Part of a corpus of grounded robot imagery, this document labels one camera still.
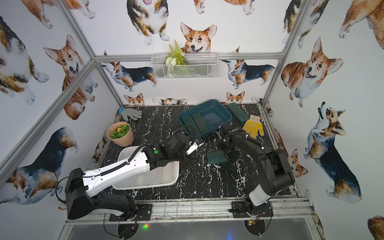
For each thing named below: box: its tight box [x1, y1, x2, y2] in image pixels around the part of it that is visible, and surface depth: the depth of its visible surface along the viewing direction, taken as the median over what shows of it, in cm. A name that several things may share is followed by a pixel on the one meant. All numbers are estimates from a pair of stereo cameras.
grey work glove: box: [118, 106, 143, 122], surface depth 116 cm
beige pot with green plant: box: [107, 121, 135, 147], surface depth 94 cm
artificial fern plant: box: [165, 39, 187, 77], surface depth 86 cm
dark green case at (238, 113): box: [228, 102, 249, 125], surface depth 115 cm
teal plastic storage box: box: [178, 99, 232, 138], surface depth 115 cm
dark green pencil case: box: [192, 112, 209, 134], surface depth 112 cm
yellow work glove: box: [242, 114, 265, 139], surface depth 112 cm
